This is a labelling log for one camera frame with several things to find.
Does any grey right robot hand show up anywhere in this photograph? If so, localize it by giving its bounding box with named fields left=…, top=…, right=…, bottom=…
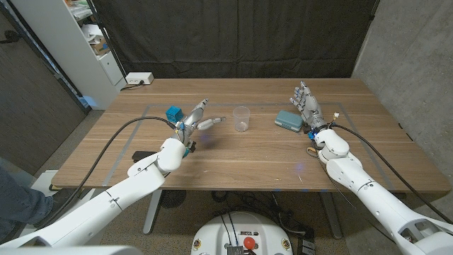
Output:
left=289, top=80, right=328, bottom=133

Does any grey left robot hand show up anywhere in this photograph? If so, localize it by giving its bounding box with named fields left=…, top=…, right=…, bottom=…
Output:
left=173, top=98, right=227, bottom=148

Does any clear plastic measuring cup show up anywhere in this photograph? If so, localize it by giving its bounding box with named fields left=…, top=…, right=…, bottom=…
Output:
left=232, top=106, right=251, bottom=132

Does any blue block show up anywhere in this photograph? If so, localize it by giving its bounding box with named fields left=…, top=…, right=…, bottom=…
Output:
left=165, top=106, right=185, bottom=124

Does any teal soap box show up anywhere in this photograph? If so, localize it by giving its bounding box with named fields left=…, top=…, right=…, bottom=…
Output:
left=274, top=109, right=304, bottom=133

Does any black stapler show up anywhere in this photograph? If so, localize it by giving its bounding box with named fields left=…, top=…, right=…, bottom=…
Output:
left=132, top=150, right=159, bottom=164

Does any cardboard box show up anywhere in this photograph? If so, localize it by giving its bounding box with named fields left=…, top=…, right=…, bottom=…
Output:
left=90, top=35, right=110, bottom=57

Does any black box on floor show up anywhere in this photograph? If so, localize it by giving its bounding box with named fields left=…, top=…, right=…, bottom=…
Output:
left=297, top=228, right=316, bottom=255

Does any white power strip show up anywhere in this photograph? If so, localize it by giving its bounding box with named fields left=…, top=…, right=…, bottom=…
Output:
left=125, top=72, right=155, bottom=86

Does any round black floor fan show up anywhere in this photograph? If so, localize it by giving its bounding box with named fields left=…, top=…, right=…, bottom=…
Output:
left=159, top=190, right=188, bottom=209

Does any black curtain backdrop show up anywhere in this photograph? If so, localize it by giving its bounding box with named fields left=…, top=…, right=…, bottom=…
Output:
left=91, top=0, right=382, bottom=79

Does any grey table leg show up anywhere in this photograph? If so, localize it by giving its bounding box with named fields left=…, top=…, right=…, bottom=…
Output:
left=318, top=191, right=343, bottom=240
left=142, top=189, right=163, bottom=235

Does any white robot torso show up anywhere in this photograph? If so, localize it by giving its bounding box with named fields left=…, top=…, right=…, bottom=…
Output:
left=190, top=211, right=294, bottom=255

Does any white shelf cabinet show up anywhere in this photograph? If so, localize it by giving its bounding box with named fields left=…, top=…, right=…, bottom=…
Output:
left=10, top=0, right=128, bottom=111

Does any dark shoe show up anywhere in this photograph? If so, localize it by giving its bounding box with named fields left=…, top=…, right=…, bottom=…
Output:
left=33, top=187, right=77, bottom=228

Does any person leg in jeans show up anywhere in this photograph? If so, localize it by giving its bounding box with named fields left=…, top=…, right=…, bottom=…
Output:
left=0, top=166, right=54, bottom=242

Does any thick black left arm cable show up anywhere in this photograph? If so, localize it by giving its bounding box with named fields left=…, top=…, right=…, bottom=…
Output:
left=35, top=115, right=178, bottom=231

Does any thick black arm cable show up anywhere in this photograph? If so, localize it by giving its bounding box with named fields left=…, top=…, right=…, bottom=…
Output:
left=331, top=123, right=453, bottom=225
left=35, top=115, right=178, bottom=231

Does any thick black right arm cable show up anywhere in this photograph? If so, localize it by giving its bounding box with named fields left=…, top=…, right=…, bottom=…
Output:
left=331, top=123, right=453, bottom=225

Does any black floor cable bundle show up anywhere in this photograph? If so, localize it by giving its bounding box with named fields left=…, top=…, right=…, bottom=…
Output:
left=211, top=191, right=307, bottom=235

